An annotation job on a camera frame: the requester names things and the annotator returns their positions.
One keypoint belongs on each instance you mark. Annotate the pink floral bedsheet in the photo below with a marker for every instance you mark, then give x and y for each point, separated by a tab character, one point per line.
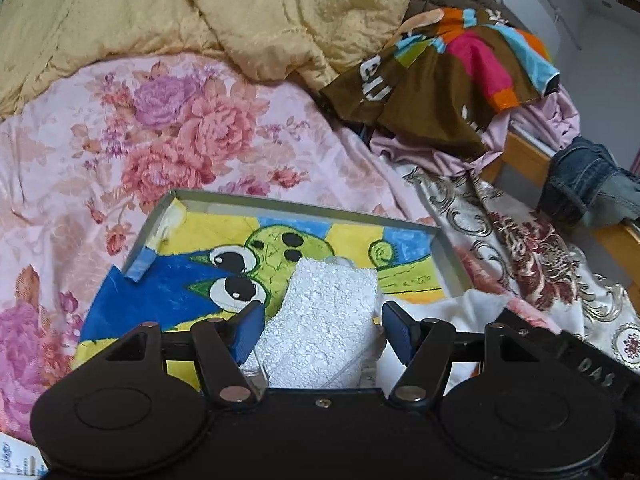
84	164

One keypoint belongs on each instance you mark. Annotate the brown multicolour striped garment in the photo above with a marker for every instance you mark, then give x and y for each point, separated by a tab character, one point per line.
441	80

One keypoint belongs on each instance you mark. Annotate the clear jar of green beads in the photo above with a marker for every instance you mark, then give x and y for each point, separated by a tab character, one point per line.
314	371

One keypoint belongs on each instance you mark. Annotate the blue denim jeans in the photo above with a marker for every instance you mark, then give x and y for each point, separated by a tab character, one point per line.
585	187

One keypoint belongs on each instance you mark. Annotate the white blue medicine box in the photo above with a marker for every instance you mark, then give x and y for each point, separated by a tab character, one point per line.
20	460

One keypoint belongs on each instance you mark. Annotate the tan yellow quilt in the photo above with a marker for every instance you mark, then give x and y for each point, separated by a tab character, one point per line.
269	40

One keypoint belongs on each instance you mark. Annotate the silver maroon brocade blanket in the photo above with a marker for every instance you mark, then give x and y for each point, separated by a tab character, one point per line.
508	249

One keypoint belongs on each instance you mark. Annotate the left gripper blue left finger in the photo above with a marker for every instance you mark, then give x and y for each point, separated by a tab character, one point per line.
245	329

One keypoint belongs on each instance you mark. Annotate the lilac pink cloth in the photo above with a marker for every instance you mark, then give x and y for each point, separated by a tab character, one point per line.
553	120

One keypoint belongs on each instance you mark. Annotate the wooden bed frame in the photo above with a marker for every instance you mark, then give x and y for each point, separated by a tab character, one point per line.
532	159

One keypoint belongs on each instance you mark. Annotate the white textured cloth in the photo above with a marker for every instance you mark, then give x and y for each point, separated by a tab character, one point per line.
327	307

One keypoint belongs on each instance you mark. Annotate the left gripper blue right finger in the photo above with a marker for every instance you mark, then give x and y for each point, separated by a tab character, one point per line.
402	331

